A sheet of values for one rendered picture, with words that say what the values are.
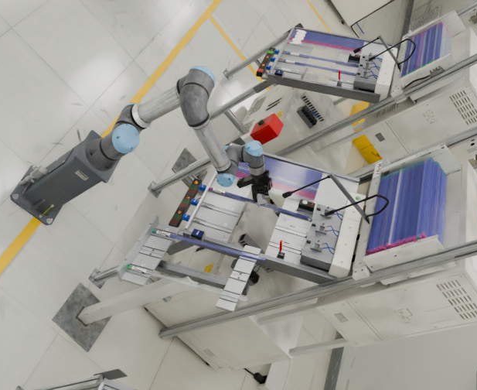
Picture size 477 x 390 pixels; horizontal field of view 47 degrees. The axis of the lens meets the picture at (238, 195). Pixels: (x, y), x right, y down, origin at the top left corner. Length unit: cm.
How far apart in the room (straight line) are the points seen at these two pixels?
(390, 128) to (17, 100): 222
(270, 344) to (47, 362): 111
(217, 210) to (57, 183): 77
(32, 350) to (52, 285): 33
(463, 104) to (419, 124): 28
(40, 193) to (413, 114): 221
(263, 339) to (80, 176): 124
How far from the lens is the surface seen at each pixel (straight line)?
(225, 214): 262
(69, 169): 263
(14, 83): 326
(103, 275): 299
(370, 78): 360
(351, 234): 256
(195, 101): 219
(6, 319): 279
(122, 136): 242
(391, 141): 371
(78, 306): 296
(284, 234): 259
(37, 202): 294
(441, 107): 355
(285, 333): 305
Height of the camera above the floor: 250
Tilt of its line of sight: 38 degrees down
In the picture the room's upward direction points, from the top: 65 degrees clockwise
